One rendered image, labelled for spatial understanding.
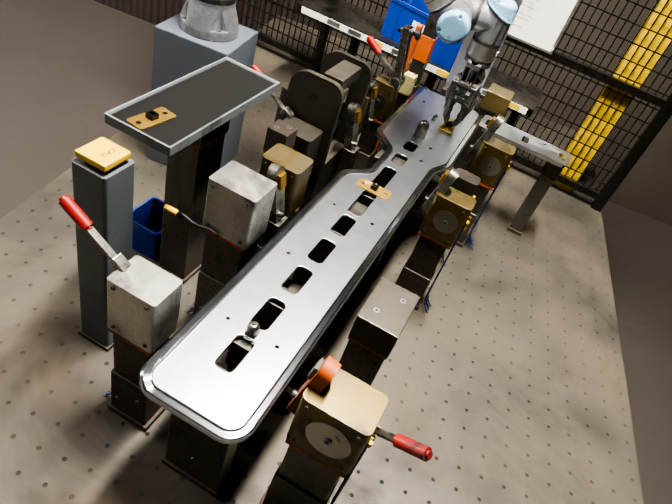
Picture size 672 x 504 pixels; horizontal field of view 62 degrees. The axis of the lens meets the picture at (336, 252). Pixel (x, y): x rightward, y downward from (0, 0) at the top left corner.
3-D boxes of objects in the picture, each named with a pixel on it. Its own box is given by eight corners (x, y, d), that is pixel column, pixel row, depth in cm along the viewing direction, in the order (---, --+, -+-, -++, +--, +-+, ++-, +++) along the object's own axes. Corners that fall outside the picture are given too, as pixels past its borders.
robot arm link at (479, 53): (476, 32, 148) (504, 45, 147) (469, 49, 151) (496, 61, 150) (469, 39, 142) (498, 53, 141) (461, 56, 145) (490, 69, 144)
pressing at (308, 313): (254, 465, 76) (256, 459, 75) (121, 381, 80) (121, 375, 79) (484, 117, 178) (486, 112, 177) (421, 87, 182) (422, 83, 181)
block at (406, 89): (377, 176, 190) (414, 78, 166) (368, 172, 191) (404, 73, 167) (380, 172, 193) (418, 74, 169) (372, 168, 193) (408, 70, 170)
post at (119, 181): (107, 352, 115) (105, 181, 87) (78, 334, 116) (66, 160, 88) (132, 329, 121) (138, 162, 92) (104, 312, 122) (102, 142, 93)
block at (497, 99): (464, 191, 198) (510, 100, 175) (443, 181, 200) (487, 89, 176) (469, 181, 204) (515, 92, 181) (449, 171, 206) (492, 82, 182)
